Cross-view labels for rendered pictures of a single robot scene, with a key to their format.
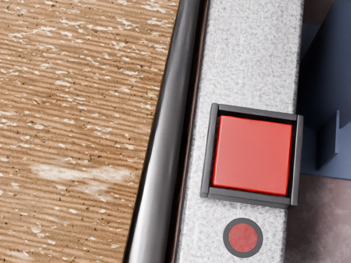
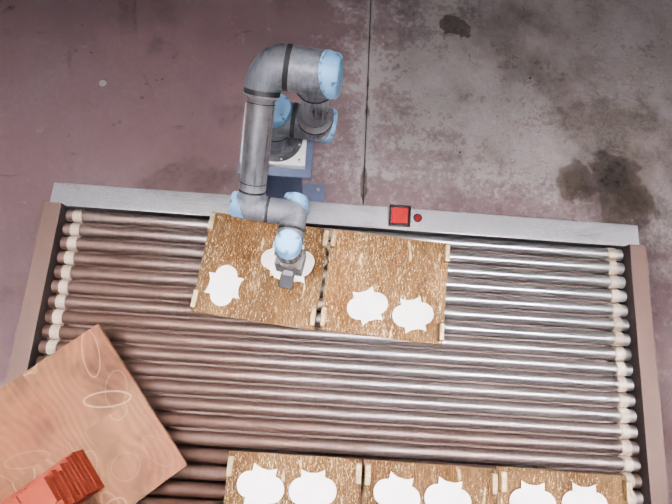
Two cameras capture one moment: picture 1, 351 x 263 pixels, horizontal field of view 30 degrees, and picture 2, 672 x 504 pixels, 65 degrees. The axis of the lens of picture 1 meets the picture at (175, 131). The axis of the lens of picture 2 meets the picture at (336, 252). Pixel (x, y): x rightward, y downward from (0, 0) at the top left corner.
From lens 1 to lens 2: 1.44 m
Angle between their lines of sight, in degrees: 25
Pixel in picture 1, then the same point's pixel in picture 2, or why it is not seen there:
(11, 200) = (417, 265)
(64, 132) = (400, 256)
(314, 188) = not seen: hidden behind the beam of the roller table
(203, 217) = (414, 226)
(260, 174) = (404, 213)
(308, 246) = not seen: hidden behind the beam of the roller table
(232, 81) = (380, 220)
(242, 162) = (402, 217)
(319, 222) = not seen: hidden behind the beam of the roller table
